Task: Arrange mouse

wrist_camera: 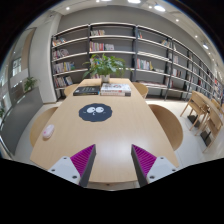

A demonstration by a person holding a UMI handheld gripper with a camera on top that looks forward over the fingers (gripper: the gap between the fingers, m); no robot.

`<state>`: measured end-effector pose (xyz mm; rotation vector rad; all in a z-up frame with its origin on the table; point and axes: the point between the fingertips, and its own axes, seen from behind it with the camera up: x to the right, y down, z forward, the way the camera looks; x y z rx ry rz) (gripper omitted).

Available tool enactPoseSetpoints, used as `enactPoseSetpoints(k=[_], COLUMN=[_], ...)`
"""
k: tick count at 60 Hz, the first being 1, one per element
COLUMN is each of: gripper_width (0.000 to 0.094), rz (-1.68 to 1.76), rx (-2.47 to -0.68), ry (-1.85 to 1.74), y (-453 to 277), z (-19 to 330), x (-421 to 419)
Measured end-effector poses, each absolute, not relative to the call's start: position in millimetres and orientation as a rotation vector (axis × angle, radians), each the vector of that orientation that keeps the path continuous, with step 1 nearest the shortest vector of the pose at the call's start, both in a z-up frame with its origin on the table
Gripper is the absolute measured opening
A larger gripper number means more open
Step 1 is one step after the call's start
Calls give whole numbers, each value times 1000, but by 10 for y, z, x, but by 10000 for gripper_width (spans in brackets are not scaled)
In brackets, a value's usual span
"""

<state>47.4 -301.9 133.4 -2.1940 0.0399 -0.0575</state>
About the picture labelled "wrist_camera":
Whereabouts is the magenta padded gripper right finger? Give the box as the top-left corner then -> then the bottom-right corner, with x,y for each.
131,145 -> 177,187

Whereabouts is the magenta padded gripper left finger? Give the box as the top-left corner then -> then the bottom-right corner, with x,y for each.
49,144 -> 96,187

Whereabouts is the pink white computer mouse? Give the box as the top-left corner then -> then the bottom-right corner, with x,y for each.
42,124 -> 54,139

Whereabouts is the dark round cartoon mouse pad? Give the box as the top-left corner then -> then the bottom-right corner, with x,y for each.
79,103 -> 112,122

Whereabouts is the wooden chair near right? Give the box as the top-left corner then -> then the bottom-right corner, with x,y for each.
149,104 -> 183,150

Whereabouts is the wooden side chair right front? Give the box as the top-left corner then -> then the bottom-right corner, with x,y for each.
197,111 -> 223,149

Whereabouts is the wooden side chair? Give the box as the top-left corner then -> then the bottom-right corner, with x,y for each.
197,111 -> 223,149
185,91 -> 208,129

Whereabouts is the wooden side chair right back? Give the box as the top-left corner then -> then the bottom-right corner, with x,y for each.
185,91 -> 208,129

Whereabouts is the black hardcover book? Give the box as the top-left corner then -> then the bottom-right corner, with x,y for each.
73,86 -> 100,96

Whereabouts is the wooden chair far left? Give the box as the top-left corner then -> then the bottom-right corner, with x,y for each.
64,84 -> 78,96

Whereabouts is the wooden chair far right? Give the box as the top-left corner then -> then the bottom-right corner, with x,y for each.
132,82 -> 148,98

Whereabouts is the white red book stack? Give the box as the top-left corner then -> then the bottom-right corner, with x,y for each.
100,83 -> 131,96

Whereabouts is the wooden side table right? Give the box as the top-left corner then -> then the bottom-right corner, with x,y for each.
198,92 -> 219,121

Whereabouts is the small green plant left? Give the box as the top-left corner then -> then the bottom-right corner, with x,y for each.
24,77 -> 37,92

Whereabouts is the green potted plant white pot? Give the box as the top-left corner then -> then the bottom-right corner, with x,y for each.
83,54 -> 126,83

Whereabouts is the large grey wall bookshelf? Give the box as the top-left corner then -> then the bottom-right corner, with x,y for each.
51,22 -> 223,100

